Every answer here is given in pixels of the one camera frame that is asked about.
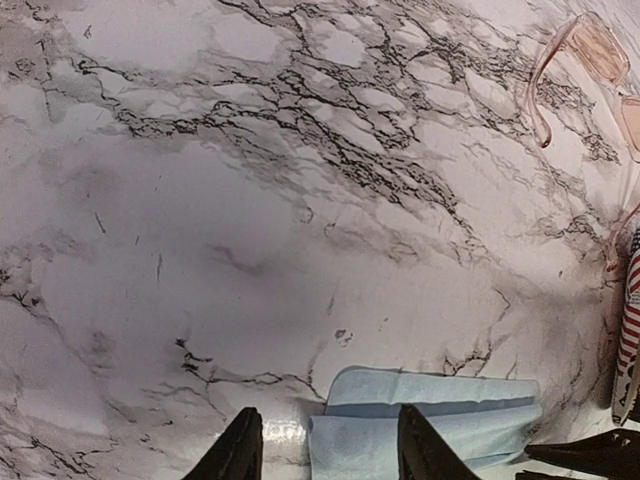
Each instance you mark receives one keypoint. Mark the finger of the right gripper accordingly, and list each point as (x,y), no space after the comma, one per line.
(613,454)

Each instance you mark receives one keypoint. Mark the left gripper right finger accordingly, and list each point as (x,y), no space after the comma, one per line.
(422,453)

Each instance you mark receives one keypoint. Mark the blue cleaning cloth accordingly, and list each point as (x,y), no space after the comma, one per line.
(377,422)

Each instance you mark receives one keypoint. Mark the striped flag glasses pouch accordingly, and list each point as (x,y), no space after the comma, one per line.
(626,384)

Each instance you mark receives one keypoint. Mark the pink frame sunglasses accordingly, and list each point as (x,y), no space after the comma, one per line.
(587,48)

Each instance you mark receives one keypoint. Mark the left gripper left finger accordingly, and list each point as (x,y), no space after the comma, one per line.
(238,452)

